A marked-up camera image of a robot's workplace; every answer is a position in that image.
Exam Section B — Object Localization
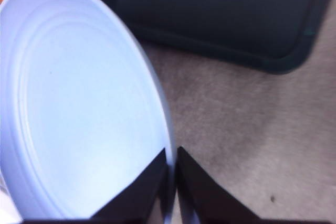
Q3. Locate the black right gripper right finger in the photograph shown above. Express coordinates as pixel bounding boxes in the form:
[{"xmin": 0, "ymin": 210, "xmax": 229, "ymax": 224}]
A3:
[{"xmin": 177, "ymin": 146, "xmax": 329, "ymax": 224}]

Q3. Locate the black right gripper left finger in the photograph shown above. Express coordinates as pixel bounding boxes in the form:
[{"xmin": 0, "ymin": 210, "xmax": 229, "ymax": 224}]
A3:
[{"xmin": 23, "ymin": 148, "xmax": 170, "ymax": 224}]

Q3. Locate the blue round plate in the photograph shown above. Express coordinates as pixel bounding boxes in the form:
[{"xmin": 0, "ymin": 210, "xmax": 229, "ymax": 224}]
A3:
[{"xmin": 0, "ymin": 0, "xmax": 177, "ymax": 224}]

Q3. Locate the black cutting board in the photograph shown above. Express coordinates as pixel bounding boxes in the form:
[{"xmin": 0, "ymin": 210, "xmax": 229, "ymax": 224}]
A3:
[{"xmin": 99, "ymin": 0, "xmax": 336, "ymax": 74}]

